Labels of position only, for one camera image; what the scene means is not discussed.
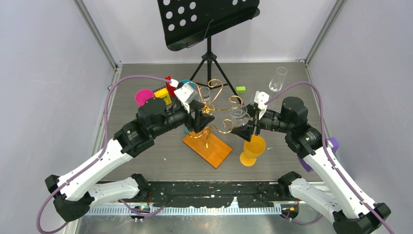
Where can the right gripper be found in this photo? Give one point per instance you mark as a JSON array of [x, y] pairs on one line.
[[247, 130]]

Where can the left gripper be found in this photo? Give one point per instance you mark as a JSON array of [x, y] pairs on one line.
[[198, 123]]

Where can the clear stemless wine glass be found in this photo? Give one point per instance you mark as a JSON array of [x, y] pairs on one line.
[[239, 116]]

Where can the gold wine glass rack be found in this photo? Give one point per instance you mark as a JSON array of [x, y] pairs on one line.
[[205, 143]]

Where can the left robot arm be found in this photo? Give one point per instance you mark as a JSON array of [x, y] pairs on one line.
[[76, 192]]

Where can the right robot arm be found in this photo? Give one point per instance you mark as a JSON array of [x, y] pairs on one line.
[[347, 207]]

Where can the small clear wine glass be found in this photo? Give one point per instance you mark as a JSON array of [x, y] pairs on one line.
[[204, 94]]

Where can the tall clear flute glass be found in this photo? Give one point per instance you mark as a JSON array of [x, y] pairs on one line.
[[277, 81]]

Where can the orange plastic goblet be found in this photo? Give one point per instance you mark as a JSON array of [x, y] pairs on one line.
[[252, 150]]

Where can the blue plastic goblet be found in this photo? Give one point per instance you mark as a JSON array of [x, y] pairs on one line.
[[192, 84]]

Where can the light green toy block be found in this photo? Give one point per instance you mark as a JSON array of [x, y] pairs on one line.
[[241, 89]]

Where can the red toy block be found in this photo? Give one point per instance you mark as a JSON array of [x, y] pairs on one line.
[[170, 89]]

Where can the yellow toy block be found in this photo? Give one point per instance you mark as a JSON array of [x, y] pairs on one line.
[[163, 93]]

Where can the pink plastic goblet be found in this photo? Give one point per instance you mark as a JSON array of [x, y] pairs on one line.
[[143, 95]]

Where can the black music stand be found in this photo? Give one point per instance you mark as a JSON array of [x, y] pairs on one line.
[[189, 22]]

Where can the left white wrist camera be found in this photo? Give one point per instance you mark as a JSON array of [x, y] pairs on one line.
[[185, 94]]

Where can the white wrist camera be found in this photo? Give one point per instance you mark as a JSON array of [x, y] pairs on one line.
[[185, 94], [261, 98]]

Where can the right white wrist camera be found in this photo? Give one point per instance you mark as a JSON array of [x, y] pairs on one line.
[[261, 98]]

